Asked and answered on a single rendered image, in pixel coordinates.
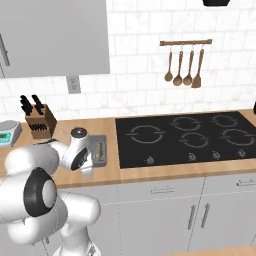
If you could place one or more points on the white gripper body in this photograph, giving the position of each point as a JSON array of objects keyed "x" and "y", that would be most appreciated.
[{"x": 87, "y": 171}]

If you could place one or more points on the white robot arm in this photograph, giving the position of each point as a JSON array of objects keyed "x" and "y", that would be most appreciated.
[{"x": 40, "y": 196}]

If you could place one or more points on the wide grey drawer front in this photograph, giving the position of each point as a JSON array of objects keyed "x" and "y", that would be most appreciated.
[{"x": 140, "y": 191}]

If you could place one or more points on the wooden knife block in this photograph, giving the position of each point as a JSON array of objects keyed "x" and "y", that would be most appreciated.
[{"x": 41, "y": 121}]

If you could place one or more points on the grey kitchen scale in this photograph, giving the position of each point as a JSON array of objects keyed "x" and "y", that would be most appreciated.
[{"x": 7, "y": 131}]

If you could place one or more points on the black hob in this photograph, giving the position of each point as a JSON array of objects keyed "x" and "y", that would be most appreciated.
[{"x": 186, "y": 136}]

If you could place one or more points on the small wooden spoon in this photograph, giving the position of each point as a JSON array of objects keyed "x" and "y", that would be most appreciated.
[{"x": 168, "y": 75}]

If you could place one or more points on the wooden ladle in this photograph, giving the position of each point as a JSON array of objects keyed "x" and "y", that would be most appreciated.
[
  {"x": 188, "y": 79},
  {"x": 178, "y": 79}
]

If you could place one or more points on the wooden spatula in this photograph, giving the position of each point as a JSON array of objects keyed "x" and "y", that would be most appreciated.
[{"x": 197, "y": 81}]

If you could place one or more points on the black object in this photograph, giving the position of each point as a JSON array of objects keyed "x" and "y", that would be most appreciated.
[{"x": 254, "y": 107}]

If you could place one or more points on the black extractor hood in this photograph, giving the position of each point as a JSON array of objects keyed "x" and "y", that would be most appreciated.
[{"x": 216, "y": 2}]

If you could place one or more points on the grey wall socket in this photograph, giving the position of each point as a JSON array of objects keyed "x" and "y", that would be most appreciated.
[{"x": 73, "y": 84}]

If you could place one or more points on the grey wall cupboard door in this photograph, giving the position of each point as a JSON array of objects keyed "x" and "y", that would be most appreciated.
[{"x": 56, "y": 36}]

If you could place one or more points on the wooden utensil rail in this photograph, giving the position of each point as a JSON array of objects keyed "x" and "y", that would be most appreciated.
[{"x": 185, "y": 42}]

